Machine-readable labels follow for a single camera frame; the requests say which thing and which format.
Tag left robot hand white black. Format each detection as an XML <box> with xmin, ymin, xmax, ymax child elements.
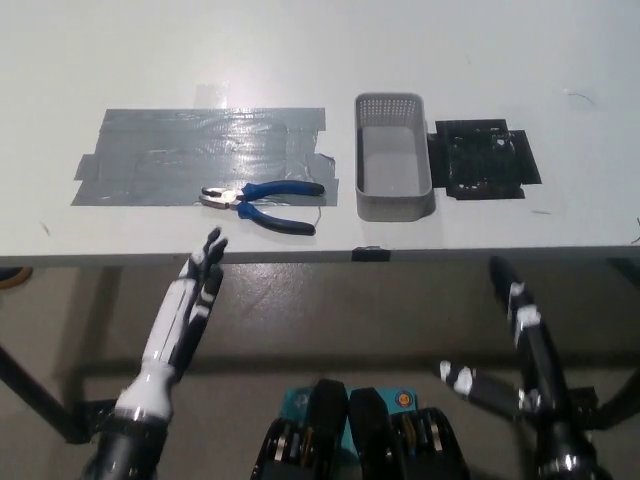
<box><xmin>114</xmin><ymin>227</ymin><xmax>230</xmax><ymax>422</ymax></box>

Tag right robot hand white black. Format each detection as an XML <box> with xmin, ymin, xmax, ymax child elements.
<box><xmin>438</xmin><ymin>254</ymin><xmax>572</xmax><ymax>442</ymax></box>

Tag blue handled plier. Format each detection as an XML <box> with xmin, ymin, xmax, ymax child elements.
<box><xmin>198</xmin><ymin>180</ymin><xmax>326</xmax><ymax>237</ymax></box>

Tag grey plastic basket container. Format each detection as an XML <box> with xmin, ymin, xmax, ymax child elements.
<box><xmin>353</xmin><ymin>92</ymin><xmax>435</xmax><ymax>223</ymax></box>

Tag black table leg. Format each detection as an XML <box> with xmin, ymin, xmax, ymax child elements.
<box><xmin>0</xmin><ymin>344</ymin><xmax>84</xmax><ymax>445</ymax></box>
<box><xmin>597</xmin><ymin>367</ymin><xmax>640</xmax><ymax>431</ymax></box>

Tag grey duct tape patch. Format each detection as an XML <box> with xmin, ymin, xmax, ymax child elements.
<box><xmin>69</xmin><ymin>106</ymin><xmax>340</xmax><ymax>208</ymax></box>

